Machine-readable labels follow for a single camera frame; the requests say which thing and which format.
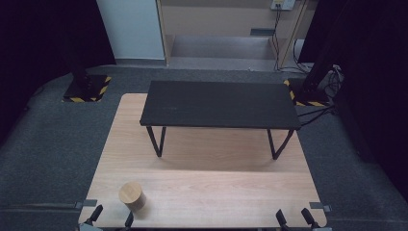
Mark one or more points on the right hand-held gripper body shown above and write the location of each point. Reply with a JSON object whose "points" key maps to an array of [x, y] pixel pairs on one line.
{"points": [[322, 229]]}

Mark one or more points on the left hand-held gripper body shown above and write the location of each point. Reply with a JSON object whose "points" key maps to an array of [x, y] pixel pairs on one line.
{"points": [[88, 227]]}

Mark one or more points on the light wooden cylinder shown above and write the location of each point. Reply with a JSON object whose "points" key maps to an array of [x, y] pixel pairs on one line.
{"points": [[131, 195]]}

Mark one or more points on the grey tape piece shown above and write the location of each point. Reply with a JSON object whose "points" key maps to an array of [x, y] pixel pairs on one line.
{"points": [[320, 206], [86, 203]]}

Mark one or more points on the black stand base, striped tape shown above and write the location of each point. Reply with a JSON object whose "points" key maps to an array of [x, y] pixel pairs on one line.
{"points": [[312, 97], [85, 91]]}

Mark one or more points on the black raised shelf with legs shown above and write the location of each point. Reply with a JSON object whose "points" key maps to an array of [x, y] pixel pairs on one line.
{"points": [[218, 104]]}

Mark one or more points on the black stand pole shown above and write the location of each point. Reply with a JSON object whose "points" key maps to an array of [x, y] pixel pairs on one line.
{"points": [[78, 64], [324, 61]]}

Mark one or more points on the black curtain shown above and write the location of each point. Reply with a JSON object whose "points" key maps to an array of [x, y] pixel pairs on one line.
{"points": [[372, 80], [38, 48]]}

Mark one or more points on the white panel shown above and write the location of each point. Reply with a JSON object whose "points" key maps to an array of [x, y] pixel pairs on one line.
{"points": [[131, 29]]}

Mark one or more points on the grey label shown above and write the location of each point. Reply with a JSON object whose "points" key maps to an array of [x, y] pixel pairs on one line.
{"points": [[262, 31]]}

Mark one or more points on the white power strip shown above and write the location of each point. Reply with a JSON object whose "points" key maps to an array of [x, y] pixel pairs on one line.
{"points": [[283, 4]]}

